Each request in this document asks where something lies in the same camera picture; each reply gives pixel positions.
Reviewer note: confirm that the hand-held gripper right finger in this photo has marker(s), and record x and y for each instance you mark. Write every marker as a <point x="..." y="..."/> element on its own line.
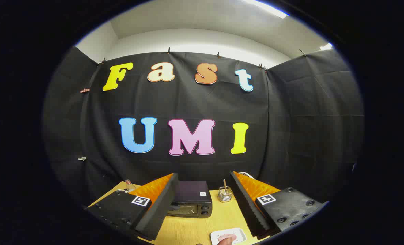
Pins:
<point x="246" y="204"/>

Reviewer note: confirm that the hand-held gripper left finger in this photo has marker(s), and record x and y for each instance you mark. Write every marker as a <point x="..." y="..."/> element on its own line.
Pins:
<point x="161" y="207"/>

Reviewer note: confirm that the white rectangular plate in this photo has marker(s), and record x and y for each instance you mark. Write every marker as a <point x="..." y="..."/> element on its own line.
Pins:
<point x="240" y="233"/>

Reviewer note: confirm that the black toaster oven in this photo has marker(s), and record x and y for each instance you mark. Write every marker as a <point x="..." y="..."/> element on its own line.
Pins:
<point x="191" y="194"/>

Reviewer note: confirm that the pink round food slice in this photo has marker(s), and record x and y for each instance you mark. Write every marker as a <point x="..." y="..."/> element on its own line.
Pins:
<point x="226" y="235"/>

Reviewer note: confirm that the white bread toaster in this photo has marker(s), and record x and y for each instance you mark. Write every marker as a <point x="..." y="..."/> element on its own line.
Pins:
<point x="248" y="175"/>

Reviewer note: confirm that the wooden stick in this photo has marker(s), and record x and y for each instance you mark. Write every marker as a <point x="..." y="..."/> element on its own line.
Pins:
<point x="225" y="183"/>

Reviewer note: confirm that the clear plastic water bottle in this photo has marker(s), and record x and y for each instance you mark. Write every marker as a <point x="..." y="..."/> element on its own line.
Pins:
<point x="130" y="186"/>

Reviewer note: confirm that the wooden clothes peg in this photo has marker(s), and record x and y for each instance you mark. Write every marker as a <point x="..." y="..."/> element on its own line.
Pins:
<point x="85" y="90"/>

